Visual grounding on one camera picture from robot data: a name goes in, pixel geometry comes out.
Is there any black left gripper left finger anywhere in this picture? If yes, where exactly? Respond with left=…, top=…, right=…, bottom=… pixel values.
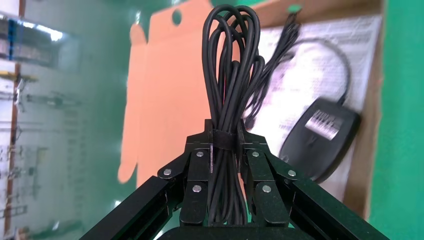
left=79, top=118, right=213, bottom=240

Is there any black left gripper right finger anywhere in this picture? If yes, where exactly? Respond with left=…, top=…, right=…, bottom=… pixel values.
left=237, top=118, right=390, bottom=240

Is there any black data cable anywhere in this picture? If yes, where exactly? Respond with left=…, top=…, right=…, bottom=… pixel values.
left=202, top=3, right=266, bottom=227

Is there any black computer mouse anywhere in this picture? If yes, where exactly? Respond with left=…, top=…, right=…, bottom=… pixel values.
left=278, top=97, right=362, bottom=185

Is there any brown cardboard box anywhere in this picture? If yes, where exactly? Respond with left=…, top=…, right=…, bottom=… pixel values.
left=117, top=0, right=387, bottom=220

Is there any white printed paper sheet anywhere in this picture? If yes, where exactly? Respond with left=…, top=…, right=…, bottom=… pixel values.
left=245, top=14, right=383, bottom=203

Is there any green table cloth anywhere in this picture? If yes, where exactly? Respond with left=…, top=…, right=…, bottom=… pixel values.
left=369, top=0, right=424, bottom=240

